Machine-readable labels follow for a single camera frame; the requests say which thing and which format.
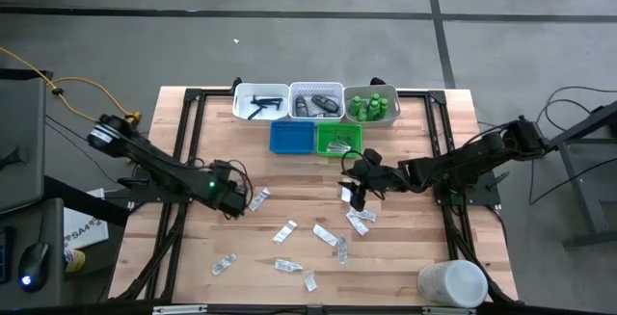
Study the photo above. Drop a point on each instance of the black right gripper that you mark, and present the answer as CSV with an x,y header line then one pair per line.
x,y
378,177

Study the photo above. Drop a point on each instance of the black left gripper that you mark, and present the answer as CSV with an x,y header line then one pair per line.
x,y
226,197

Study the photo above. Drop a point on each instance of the silver nail clipper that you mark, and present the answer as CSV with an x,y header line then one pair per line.
x,y
337,149

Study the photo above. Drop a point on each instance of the green shampoo bottle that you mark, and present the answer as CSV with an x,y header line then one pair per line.
x,y
375,97
384,107
372,112
355,106

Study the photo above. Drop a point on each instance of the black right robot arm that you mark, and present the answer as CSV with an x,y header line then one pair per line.
x,y
472,158

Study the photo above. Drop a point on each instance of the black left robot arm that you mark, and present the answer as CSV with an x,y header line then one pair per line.
x,y
159,165

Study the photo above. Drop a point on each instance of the green perforated plastic basket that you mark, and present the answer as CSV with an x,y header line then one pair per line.
x,y
323,134

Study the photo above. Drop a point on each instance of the grey solid plastic bin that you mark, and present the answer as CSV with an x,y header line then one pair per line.
x,y
394,112

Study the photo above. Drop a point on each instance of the blue perforated plastic basket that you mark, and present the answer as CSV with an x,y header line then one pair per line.
x,y
291,139

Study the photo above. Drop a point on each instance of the white perforated plastic basket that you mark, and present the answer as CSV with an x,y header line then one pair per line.
x,y
315,88

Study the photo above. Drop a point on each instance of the white solid plastic bin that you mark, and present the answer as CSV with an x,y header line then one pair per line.
x,y
243,91

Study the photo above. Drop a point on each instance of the white cylindrical wipes canister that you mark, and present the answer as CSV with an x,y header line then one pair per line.
x,y
453,283

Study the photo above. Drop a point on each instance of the white printed paper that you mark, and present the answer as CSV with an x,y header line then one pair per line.
x,y
87,228

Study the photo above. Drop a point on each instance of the yellow white cup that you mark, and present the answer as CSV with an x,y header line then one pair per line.
x,y
74,259

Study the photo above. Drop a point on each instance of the black computer mouse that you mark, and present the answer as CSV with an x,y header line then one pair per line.
x,y
34,267

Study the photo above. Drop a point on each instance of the grey side desk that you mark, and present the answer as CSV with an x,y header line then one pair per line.
x,y
21,137

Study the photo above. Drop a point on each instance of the black metal rig frame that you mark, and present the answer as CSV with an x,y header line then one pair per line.
x,y
192,95

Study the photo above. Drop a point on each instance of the black table-level camera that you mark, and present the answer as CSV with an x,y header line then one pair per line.
x,y
314,310

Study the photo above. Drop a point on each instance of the dark metal desk frame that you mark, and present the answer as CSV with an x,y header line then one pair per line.
x,y
578,185

